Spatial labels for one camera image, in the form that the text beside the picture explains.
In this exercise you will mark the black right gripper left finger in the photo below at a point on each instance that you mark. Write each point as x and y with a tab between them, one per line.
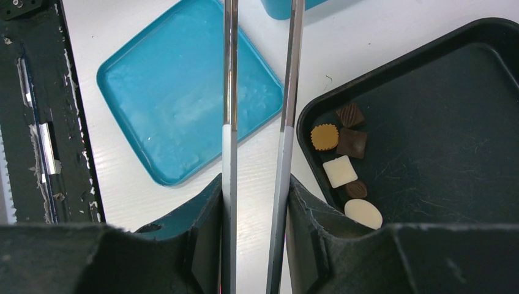
177	253

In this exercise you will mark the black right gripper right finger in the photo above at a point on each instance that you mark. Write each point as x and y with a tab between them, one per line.
330	253

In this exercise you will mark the teal tin lid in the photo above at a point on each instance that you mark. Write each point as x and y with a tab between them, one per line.
165	89

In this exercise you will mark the steel tongs with white handle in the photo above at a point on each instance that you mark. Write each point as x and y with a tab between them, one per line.
229	148

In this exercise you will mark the teal chocolate tin box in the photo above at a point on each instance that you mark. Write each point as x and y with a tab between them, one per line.
281	9

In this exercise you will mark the white oval chocolate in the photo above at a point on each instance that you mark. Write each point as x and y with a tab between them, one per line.
363	212

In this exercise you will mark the small brown leaf chocolate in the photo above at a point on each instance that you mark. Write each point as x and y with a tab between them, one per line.
356	189

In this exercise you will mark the white square chocolate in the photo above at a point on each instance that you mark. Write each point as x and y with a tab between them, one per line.
340	171

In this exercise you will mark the dark plain square chocolate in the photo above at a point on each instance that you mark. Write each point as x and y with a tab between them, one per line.
351	143

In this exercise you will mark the ridged caramel cup chocolate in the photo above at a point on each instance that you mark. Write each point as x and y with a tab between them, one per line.
324	137

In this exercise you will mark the dark ridged square chocolate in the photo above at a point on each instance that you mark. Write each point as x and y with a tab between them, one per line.
350	115

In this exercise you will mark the black chocolate tray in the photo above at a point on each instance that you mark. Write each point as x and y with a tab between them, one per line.
442	129

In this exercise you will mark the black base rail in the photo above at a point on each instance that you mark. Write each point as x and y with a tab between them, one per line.
47	168

